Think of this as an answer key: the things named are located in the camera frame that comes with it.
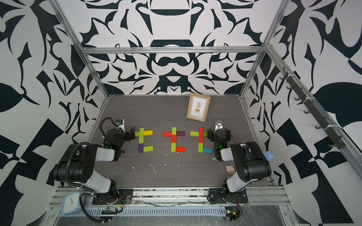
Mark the purple block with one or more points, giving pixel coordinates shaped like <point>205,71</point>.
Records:
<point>141,148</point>
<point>180,133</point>

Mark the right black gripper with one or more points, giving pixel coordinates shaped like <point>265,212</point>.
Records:
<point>211,134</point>

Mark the wooden picture frame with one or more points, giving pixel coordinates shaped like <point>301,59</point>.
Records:
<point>198,107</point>

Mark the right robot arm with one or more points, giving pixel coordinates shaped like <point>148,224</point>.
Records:
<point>250,162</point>

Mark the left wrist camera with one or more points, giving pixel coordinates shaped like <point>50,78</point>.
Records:
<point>120,125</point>

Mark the yellow block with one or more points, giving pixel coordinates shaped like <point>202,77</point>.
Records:
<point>148,133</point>

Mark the circuit board right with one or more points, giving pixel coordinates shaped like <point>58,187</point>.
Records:
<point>233,213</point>

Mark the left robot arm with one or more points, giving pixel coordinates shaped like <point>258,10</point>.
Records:
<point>76,166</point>

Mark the white blue alarm clock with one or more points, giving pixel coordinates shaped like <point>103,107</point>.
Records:
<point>70,204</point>

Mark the wall hook rail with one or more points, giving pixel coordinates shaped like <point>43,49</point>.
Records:
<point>314,108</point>

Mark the green circuit board left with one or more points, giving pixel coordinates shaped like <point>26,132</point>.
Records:
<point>112,210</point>

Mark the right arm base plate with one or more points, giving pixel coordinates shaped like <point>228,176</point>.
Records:
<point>221,195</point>

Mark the pink beige small box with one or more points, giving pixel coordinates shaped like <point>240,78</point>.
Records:
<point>230,170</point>

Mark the aluminium front rail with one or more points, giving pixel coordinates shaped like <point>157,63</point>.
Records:
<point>182,196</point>

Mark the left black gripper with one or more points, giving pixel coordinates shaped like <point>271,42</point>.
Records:
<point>128,137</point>

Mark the lime block bottom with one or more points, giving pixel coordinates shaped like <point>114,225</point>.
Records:
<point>173,147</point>

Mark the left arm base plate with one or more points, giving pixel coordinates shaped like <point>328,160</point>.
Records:
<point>122,196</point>

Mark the white cable duct strip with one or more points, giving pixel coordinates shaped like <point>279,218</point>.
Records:
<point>217,211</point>

